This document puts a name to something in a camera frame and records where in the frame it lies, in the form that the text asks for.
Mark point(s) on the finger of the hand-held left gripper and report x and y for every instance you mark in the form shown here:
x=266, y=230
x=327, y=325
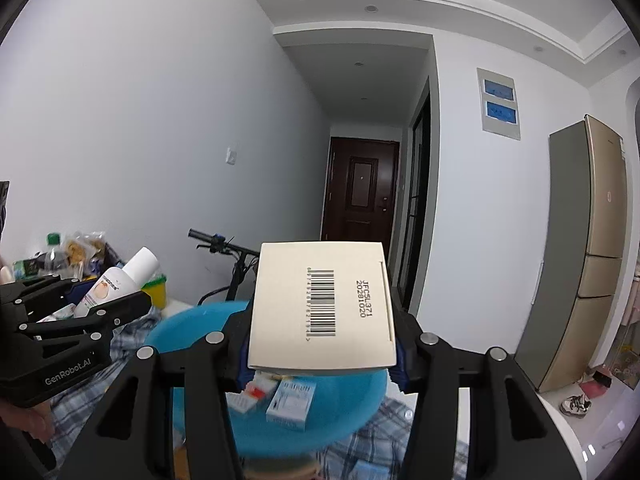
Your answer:
x=90, y=325
x=45, y=290

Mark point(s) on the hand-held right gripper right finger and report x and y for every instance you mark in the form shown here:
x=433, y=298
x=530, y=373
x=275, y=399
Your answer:
x=430, y=365

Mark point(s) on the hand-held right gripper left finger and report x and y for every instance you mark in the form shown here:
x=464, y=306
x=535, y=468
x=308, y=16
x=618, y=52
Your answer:
x=220, y=360

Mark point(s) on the white box with red print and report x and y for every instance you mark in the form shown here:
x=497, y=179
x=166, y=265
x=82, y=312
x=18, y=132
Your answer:
x=250, y=400

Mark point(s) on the white lotion bottle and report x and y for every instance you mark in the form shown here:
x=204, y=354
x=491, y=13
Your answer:
x=120, y=280

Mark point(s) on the light blue printed box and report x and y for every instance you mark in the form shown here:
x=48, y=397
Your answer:
x=290, y=405

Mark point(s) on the blue plastic basin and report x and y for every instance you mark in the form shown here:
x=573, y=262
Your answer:
x=340, y=410

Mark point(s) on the cream cardboard box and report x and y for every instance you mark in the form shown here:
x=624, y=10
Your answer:
x=325, y=310

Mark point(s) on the person's left hand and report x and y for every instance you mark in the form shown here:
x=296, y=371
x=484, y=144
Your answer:
x=25, y=416

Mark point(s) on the dark green box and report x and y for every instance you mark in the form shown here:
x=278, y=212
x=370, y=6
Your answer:
x=25, y=270

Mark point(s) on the clear bottle with green cap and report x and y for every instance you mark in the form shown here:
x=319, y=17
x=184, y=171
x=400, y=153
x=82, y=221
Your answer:
x=55, y=260

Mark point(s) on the blue plaid shirt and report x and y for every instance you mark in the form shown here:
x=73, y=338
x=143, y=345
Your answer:
x=65, y=410

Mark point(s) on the clear snack bag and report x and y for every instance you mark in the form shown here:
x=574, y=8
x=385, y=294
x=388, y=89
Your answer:
x=80, y=250

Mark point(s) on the yellow and green container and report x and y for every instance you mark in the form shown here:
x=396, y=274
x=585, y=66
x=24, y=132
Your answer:
x=157, y=290

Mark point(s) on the white sneaker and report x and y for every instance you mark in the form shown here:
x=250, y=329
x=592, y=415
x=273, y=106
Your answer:
x=575, y=405

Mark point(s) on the red object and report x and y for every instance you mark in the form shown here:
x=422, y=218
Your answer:
x=595, y=387

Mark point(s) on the black framed glass door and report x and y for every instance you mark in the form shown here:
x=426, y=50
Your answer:
x=417, y=185

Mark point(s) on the gold and grey refrigerator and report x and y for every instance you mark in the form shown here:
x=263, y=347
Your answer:
x=590, y=260

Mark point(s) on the dark brown door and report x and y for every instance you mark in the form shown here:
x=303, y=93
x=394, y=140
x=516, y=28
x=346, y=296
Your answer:
x=360, y=185

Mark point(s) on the white light switch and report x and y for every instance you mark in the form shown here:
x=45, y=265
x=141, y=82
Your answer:
x=231, y=156

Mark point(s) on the grey wall panel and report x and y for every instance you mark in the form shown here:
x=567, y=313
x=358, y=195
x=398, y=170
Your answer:
x=500, y=105

